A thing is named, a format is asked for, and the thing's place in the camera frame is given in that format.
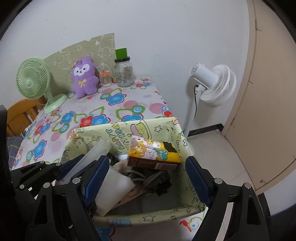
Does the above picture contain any pink card packet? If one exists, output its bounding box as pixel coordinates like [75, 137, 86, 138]
[113, 186, 147, 209]

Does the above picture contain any white tissue pack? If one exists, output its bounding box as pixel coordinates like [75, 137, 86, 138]
[95, 166, 135, 216]

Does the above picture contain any toothpick jar orange lid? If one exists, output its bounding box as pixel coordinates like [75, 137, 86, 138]
[99, 71, 112, 87]

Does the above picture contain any green desk fan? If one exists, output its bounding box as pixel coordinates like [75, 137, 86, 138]
[16, 58, 67, 113]

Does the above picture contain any floral tablecloth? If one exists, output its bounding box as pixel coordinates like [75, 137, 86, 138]
[12, 78, 207, 240]

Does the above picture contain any glass jar green lid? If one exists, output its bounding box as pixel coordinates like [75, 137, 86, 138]
[113, 48, 135, 88]

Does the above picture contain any purple plush toy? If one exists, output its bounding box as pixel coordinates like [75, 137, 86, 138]
[72, 56, 99, 99]

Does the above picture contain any white standing fan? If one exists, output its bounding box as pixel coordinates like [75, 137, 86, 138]
[183, 62, 237, 137]

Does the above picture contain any beige door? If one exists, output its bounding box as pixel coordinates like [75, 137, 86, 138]
[223, 1, 295, 194]

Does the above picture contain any grey drawstring pouch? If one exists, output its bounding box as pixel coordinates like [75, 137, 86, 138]
[124, 168, 172, 196]

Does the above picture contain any cartoon yellow tissue pack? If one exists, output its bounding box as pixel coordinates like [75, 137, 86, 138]
[127, 136, 181, 171]

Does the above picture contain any clear plastic bag pack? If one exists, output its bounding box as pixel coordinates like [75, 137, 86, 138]
[60, 140, 111, 184]

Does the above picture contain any green patterned wall mat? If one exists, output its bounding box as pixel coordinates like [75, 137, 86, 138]
[45, 33, 115, 95]

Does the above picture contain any grey plaid pillow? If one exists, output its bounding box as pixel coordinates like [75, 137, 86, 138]
[6, 136, 23, 169]

